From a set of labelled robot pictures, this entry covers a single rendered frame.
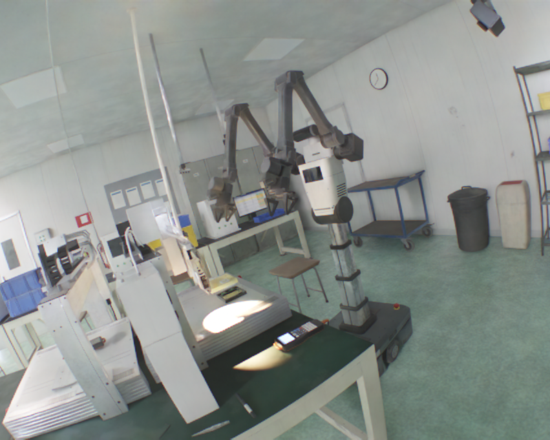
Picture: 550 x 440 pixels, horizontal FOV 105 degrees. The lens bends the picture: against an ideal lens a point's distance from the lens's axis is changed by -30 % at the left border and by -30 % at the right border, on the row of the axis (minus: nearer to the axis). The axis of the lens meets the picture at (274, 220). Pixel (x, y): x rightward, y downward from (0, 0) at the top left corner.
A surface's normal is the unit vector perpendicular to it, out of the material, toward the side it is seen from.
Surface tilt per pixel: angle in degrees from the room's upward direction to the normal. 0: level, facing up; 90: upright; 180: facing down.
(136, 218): 90
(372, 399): 90
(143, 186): 90
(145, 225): 90
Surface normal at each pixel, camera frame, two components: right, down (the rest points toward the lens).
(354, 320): -0.72, 0.31
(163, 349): 0.50, 0.00
